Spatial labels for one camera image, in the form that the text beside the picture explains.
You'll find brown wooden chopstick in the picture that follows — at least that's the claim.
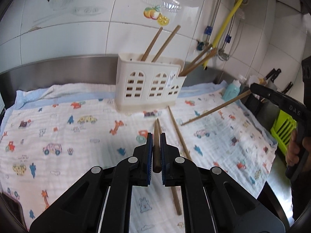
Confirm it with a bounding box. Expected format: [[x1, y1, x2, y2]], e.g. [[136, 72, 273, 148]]
[[152, 25, 181, 63], [156, 118, 182, 216], [152, 120, 161, 173], [168, 106, 192, 160], [179, 48, 217, 76], [141, 27, 163, 62], [181, 90, 251, 126], [179, 44, 212, 76]]

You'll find person right hand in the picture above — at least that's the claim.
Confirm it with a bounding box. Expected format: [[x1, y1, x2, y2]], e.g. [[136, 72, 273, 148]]
[[286, 129, 300, 167]]

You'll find green plastic rack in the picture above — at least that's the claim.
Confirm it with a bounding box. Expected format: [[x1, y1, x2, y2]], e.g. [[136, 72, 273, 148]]
[[270, 110, 297, 155]]

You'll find black utensil caddy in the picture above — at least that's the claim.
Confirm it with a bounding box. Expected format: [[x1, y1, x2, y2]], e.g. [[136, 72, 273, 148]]
[[242, 77, 275, 117]]

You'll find teal soap pump bottle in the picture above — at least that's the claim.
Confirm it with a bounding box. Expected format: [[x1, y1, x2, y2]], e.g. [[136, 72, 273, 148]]
[[222, 74, 246, 102]]

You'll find right water valve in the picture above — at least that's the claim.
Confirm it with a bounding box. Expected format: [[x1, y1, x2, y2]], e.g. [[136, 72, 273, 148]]
[[217, 49, 230, 62]]

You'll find water valve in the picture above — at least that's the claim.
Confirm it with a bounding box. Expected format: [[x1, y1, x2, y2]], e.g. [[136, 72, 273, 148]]
[[196, 39, 213, 52], [217, 49, 230, 62]]

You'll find cream plastic utensil holder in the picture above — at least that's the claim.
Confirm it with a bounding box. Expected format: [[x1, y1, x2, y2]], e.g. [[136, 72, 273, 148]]
[[114, 53, 186, 113]]

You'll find left water valve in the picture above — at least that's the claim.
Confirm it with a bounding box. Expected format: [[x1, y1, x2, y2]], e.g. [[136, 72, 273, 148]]
[[196, 39, 213, 52]]

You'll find white cartoon print cloth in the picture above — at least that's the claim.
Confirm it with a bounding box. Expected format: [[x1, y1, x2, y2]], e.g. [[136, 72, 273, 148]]
[[1, 93, 276, 227]]

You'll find light blue towel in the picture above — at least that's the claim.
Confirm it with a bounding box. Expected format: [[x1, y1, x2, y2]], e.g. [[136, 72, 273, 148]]
[[1, 81, 278, 148]]

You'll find black knife handle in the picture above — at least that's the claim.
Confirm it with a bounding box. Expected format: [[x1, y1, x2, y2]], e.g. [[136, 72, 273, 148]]
[[265, 68, 281, 83]]

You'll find right metal braided hose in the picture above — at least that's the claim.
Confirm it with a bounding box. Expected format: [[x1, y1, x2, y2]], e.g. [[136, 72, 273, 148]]
[[217, 14, 245, 63]]

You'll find metal braided hose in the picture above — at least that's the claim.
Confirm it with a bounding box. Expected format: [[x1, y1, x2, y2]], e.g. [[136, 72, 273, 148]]
[[217, 14, 245, 63], [205, 0, 226, 44]]

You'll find yellow gas hose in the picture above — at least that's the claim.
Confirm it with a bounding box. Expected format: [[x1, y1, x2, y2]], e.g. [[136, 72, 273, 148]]
[[202, 0, 248, 71]]

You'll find left metal braided hose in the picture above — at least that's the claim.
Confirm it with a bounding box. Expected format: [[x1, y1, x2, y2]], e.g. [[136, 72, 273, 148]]
[[205, 0, 226, 44]]

